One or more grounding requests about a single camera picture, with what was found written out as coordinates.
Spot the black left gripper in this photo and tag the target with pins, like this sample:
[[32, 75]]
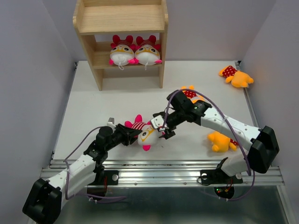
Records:
[[129, 135]]

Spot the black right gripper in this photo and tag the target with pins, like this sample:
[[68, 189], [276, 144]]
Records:
[[168, 133]]

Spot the white pink striped plush toy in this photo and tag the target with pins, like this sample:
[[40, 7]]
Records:
[[122, 51]]

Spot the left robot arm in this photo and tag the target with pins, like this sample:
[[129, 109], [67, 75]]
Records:
[[47, 197]]

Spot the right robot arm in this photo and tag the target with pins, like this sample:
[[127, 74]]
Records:
[[259, 146]]

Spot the wooden shelf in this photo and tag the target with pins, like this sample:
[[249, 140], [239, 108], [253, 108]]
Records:
[[120, 33]]

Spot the orange plush toy polka-dot dress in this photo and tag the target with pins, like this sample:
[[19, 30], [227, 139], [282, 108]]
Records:
[[194, 97]]

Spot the orange plush toy face down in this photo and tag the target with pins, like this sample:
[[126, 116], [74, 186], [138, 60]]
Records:
[[221, 143]]

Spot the far orange plush toy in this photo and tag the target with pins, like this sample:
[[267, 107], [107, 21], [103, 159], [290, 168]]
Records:
[[236, 77]]

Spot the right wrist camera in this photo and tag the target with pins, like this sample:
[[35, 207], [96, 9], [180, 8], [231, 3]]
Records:
[[158, 123]]

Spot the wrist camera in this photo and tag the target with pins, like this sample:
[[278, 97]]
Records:
[[111, 122], [158, 123]]

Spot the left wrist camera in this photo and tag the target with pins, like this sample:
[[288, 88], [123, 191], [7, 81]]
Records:
[[111, 122]]

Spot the aluminium rail base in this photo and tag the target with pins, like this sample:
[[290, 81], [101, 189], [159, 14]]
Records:
[[176, 162]]

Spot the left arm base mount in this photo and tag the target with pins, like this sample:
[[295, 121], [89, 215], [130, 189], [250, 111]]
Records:
[[100, 185]]

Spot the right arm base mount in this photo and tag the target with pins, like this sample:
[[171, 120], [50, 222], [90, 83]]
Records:
[[224, 184]]

